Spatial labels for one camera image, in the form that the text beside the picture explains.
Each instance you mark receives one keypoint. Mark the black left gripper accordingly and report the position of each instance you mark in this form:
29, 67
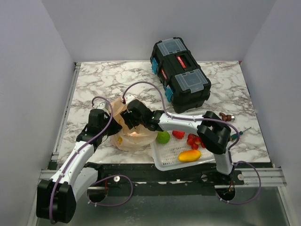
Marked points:
116, 126

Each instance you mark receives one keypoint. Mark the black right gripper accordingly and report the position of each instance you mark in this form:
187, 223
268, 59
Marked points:
127, 116

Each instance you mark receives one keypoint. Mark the translucent orange plastic bag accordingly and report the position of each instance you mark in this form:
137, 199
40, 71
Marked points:
126, 139

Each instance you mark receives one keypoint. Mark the red fake apple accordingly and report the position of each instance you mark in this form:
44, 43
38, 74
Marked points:
178, 134

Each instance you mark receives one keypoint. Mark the red fake lychee bunch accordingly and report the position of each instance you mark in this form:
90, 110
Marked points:
194, 142

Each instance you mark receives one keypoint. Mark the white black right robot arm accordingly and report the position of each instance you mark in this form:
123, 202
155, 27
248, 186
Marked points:
213, 132

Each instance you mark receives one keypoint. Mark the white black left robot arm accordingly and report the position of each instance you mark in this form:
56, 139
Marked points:
57, 197

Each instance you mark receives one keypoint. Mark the green fake lime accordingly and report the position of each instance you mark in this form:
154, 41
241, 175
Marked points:
163, 137

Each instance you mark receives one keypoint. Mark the orange yellow fake mango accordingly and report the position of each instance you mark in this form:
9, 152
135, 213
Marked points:
189, 156

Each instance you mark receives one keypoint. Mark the white plastic basket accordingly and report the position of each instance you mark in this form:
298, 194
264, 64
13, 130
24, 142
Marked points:
166, 155

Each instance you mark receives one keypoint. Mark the black plastic toolbox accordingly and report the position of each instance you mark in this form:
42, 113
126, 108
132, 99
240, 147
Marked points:
185, 84

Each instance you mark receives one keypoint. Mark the brown metal fitting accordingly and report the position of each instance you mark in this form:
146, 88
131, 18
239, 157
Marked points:
226, 117

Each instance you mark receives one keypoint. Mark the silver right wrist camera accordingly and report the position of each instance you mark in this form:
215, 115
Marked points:
128, 98

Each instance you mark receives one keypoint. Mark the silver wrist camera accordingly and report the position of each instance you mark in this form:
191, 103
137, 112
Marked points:
128, 98
103, 106

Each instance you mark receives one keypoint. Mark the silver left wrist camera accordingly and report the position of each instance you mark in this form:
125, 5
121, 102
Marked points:
103, 106

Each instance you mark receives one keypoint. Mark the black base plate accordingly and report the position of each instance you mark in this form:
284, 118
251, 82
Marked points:
120, 180

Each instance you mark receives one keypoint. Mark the green handled screwdriver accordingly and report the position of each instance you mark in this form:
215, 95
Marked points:
235, 136

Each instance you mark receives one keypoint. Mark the aluminium frame rail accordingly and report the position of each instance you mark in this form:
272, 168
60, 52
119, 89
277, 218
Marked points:
57, 196

